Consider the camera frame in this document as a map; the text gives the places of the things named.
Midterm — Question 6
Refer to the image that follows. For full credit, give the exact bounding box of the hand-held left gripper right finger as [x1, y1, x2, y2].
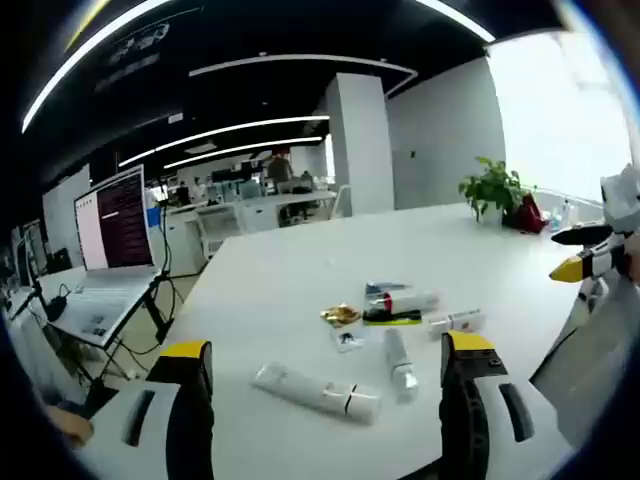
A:
[439, 329, 566, 480]

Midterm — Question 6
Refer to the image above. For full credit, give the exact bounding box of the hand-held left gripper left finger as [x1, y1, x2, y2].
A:
[82, 339, 216, 480]

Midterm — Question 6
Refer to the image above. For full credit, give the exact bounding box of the small white skincare bottle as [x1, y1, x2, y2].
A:
[382, 328, 420, 405]

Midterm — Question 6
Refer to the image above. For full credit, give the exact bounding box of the small clear bottle red label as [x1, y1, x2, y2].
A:
[427, 308, 489, 338]

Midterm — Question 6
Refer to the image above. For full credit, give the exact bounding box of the large white skincare tube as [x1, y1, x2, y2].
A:
[252, 362, 382, 427]

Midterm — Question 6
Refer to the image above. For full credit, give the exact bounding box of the green and blue skincare sachet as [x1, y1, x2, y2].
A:
[362, 281, 424, 327]

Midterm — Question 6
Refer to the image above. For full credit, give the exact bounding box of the red-collared white skincare pump bottle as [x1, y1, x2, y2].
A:
[364, 288, 442, 315]

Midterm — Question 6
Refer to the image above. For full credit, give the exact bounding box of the white skincare sachet blue square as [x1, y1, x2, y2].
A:
[331, 324, 372, 353]

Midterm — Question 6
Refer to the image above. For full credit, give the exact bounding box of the gold foil skincare sachet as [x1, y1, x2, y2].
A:
[319, 303, 362, 327]

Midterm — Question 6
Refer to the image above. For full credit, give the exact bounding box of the red bag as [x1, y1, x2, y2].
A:
[502, 194, 547, 234]

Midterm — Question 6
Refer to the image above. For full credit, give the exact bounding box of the potted green plant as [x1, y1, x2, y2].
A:
[458, 156, 527, 225]

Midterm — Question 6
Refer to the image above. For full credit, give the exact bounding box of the large bright window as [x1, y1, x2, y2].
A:
[487, 29, 637, 202]

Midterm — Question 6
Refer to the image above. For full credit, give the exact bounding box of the tan brown object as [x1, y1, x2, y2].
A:
[47, 405, 96, 449]

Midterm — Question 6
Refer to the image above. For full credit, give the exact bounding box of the open silver laptop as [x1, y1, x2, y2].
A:
[49, 163, 162, 347]

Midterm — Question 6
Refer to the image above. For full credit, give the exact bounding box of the row of white office desks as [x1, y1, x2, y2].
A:
[164, 188, 337, 262]

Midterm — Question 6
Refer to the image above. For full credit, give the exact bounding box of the curved ceiling light track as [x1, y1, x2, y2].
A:
[188, 53, 419, 97]

